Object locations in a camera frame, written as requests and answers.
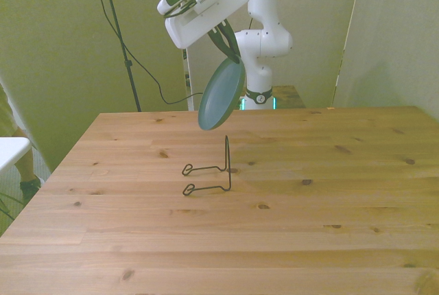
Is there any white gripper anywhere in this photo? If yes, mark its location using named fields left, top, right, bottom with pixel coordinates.
left=165, top=0, right=250, bottom=62

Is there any white stool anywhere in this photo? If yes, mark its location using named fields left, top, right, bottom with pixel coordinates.
left=0, top=137, right=32, bottom=173

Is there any black tripod cable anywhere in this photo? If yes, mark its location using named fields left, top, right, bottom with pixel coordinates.
left=86, top=0, right=204, bottom=106

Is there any green round plate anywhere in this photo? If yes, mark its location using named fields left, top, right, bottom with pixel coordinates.
left=198, top=56, right=247, bottom=132

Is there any black tripod stand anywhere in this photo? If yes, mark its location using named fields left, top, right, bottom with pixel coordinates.
left=97, top=0, right=143, bottom=113

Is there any black wire plate stand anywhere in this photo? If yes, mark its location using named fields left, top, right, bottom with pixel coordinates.
left=181, top=134, right=233, bottom=197

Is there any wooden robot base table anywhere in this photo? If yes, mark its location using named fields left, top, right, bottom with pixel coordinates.
left=272, top=85, right=307, bottom=109

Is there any person leg with shoe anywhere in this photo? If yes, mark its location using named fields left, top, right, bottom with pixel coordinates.
left=0, top=82, right=43, bottom=204

